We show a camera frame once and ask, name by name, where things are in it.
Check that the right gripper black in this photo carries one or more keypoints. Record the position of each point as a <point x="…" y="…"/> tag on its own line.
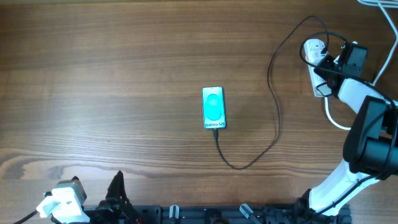
<point x="325" y="66"/>

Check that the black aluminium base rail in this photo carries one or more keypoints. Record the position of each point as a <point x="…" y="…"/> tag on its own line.
<point x="155" y="214"/>

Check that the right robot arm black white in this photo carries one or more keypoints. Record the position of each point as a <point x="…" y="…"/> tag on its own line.
<point x="369" y="151"/>

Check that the white power strip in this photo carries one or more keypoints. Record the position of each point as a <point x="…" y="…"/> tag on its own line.
<point x="319" y="88"/>

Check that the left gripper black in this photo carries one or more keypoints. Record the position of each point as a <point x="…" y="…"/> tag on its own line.
<point x="109" y="203"/>

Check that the white USB charger plug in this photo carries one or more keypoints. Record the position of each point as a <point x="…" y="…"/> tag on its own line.
<point x="314" y="51"/>

